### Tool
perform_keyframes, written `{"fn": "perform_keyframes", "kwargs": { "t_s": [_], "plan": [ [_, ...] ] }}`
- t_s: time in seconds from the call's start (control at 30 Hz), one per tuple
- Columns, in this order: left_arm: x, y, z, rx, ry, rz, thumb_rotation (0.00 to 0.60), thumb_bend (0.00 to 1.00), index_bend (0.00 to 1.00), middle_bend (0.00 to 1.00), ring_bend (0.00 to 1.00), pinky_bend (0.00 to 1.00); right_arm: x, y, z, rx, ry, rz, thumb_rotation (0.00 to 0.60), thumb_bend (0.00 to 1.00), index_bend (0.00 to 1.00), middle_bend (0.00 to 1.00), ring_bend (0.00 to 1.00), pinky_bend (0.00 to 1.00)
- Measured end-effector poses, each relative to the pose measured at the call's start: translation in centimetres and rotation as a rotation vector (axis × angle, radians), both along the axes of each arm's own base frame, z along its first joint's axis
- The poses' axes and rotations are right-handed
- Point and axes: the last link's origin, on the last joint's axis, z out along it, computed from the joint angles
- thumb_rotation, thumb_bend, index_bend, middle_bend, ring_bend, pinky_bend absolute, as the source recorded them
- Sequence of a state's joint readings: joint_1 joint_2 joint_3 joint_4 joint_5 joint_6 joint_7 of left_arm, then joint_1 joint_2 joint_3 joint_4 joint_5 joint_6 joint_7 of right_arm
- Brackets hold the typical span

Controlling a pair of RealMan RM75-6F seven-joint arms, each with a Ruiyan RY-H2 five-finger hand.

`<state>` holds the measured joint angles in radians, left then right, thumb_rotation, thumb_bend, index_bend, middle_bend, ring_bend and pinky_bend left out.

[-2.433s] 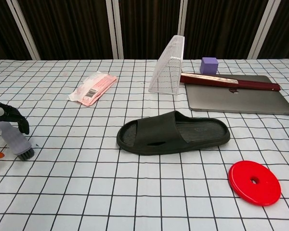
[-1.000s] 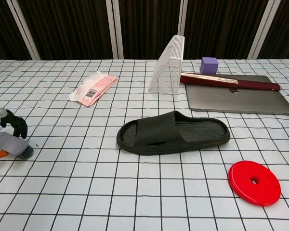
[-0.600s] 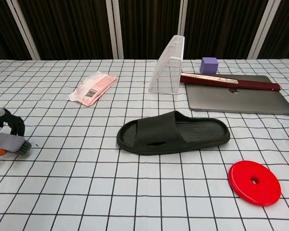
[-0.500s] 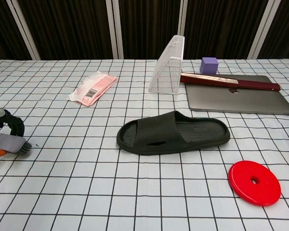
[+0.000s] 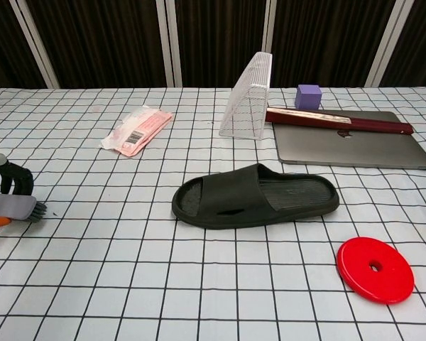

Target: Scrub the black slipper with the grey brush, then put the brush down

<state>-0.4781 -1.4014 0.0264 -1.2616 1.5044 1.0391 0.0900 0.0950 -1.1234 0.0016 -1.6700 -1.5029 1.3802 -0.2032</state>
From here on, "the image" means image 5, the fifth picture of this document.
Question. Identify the grey closed laptop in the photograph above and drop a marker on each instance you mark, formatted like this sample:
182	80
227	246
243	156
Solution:
348	152

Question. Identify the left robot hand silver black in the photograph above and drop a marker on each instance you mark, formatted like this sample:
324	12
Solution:
19	177

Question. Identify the black slipper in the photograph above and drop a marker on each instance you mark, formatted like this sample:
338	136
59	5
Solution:
227	199

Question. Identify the red plastic disc with hole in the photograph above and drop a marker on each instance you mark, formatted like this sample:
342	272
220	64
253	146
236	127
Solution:
358	277

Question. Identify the pink white plastic packet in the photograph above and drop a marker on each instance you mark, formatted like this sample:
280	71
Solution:
138	131

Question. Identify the purple cube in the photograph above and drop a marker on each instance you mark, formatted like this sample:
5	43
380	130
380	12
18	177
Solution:
308	97

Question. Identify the white checked tablecloth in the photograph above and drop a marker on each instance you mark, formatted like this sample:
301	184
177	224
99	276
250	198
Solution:
128	277

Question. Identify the dark red folded fan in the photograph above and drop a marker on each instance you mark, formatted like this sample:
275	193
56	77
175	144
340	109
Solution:
341	122

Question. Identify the black folding partition white frame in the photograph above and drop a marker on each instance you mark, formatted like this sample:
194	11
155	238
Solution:
110	39

